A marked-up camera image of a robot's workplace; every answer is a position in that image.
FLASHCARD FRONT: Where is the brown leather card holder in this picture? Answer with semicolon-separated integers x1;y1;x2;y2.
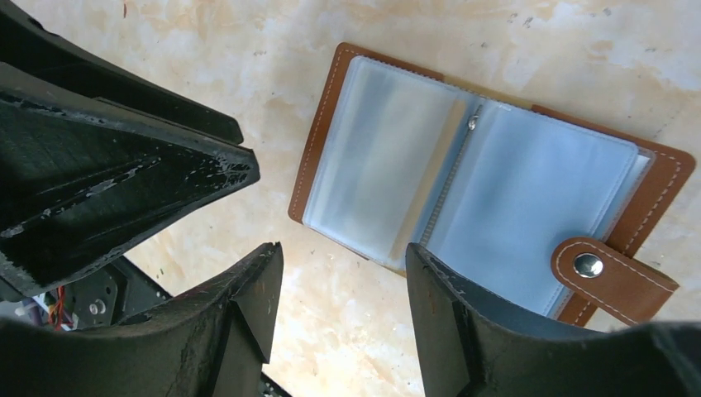
289;42;696;326

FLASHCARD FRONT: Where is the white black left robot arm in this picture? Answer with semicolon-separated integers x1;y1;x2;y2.
1;1;260;330

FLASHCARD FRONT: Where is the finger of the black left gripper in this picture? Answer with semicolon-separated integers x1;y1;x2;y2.
1;64;260;299
1;1;244;145

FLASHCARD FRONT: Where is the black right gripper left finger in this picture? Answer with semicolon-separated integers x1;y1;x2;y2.
1;242;284;396

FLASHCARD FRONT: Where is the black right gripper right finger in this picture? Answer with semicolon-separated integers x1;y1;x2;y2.
406;243;700;396

